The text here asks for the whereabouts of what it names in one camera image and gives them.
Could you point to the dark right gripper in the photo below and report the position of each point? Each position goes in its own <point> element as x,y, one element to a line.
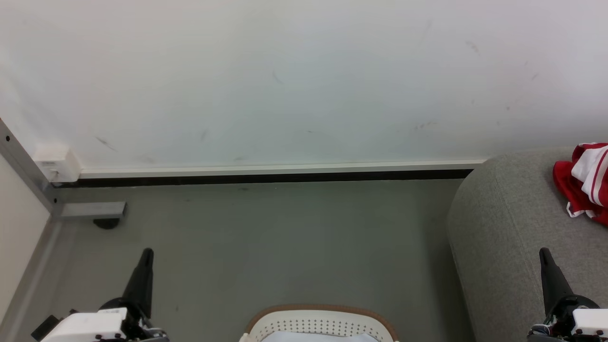
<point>577,323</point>

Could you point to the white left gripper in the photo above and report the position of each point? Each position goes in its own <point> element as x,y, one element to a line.
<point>85,325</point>

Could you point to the red garment with white trim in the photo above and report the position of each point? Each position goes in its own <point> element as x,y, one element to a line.
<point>586,183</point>

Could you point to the white basket with brown rim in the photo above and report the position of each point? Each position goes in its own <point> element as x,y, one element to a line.
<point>323,319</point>

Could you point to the grey fabric sofa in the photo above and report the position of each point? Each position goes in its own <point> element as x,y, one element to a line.
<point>503,247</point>

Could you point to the beige partition panel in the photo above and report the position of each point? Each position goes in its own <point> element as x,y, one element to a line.
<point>19,228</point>

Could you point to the black frame foot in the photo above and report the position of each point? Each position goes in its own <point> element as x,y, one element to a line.
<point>106,223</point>

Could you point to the white wall socket box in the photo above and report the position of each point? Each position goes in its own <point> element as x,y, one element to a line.
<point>59,164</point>

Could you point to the white wall trunking strip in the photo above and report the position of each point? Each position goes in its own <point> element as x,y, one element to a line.
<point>285,169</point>

